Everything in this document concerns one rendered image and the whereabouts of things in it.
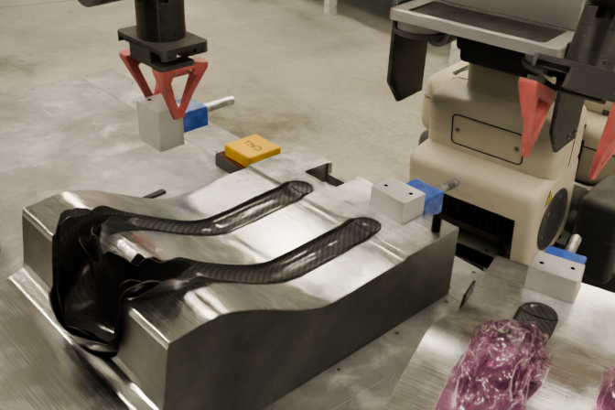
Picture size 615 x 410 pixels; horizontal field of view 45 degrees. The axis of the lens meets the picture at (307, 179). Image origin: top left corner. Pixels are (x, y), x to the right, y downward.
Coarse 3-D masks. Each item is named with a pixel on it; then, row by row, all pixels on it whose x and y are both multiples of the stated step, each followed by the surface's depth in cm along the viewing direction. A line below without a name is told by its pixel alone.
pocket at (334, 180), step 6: (312, 168) 93; (318, 168) 94; (324, 168) 94; (330, 168) 95; (312, 174) 93; (318, 174) 94; (324, 174) 95; (330, 174) 95; (324, 180) 95; (330, 180) 95; (336, 180) 94; (342, 180) 93; (336, 186) 94
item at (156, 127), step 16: (160, 96) 94; (144, 112) 92; (160, 112) 90; (192, 112) 94; (208, 112) 98; (144, 128) 93; (160, 128) 91; (176, 128) 92; (192, 128) 95; (160, 144) 92; (176, 144) 93
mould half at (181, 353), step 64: (64, 192) 76; (192, 192) 87; (256, 192) 87; (320, 192) 87; (128, 256) 66; (192, 256) 70; (256, 256) 76; (384, 256) 77; (448, 256) 82; (0, 320) 69; (128, 320) 61; (192, 320) 59; (256, 320) 63; (320, 320) 70; (384, 320) 78; (0, 384) 62; (64, 384) 63; (128, 384) 62; (192, 384) 61; (256, 384) 67
